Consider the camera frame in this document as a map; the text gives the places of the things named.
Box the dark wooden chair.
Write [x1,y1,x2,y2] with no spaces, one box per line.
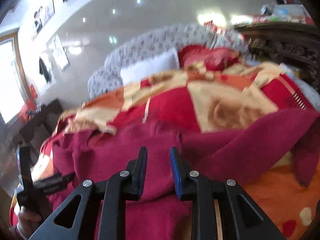
[12,99,63,155]

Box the dark hanging cloth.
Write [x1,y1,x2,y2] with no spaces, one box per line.
[39,56,53,83]

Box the window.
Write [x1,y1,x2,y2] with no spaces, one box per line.
[0,34,28,125]

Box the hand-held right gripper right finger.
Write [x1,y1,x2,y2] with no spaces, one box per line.
[170,147,287,240]

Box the carved dark wooden headboard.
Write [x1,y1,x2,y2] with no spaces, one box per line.
[235,22,320,93]

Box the wall photo poster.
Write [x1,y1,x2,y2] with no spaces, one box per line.
[31,0,56,41]

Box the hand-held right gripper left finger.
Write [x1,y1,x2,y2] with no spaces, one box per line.
[29,146,148,240]

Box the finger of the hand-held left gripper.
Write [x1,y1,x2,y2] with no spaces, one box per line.
[32,172,76,191]

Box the white pillow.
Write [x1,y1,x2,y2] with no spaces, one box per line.
[120,49,181,84]

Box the person's left hand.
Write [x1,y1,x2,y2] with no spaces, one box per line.
[16,209,42,240]

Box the floral quilt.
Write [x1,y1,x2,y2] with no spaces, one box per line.
[87,22,250,98]

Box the red frilled pillow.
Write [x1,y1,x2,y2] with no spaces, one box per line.
[177,44,242,71]

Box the red orange rose printed blanket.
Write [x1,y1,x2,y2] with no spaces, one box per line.
[10,61,320,240]

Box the wall calendar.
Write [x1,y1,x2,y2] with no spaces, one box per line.
[51,34,71,72]

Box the maroon fleece garment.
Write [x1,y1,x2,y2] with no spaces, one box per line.
[47,109,320,240]

